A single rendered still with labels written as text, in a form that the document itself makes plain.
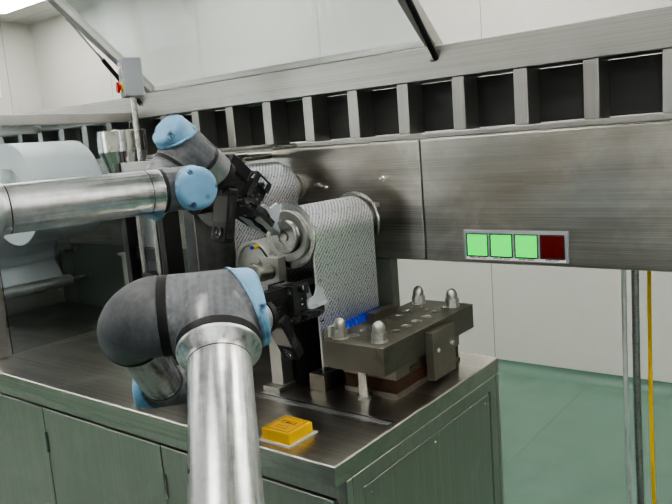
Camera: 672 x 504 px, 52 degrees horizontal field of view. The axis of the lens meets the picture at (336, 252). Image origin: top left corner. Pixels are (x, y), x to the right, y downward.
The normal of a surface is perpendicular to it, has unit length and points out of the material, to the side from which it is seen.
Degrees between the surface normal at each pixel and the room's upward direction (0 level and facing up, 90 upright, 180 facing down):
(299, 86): 90
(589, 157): 90
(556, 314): 90
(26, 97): 90
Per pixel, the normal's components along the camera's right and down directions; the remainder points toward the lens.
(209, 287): 0.01, -0.72
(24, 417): -0.61, 0.17
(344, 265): 0.79, 0.04
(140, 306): -0.17, -0.33
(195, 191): 0.60, 0.08
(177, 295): 0.06, -0.52
